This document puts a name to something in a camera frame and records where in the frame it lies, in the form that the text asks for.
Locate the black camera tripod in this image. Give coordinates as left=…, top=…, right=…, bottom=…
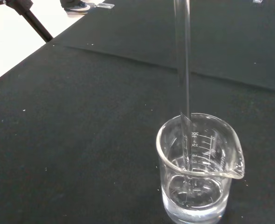
left=0, top=0, right=54, bottom=83

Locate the black bench cloth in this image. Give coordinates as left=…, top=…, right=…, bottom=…
left=0, top=0, right=275, bottom=224

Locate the person's foot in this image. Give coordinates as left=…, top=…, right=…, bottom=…
left=60, top=0, right=93, bottom=15

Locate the small clear glass beaker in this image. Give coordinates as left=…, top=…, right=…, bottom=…
left=156, top=112, right=246, bottom=224

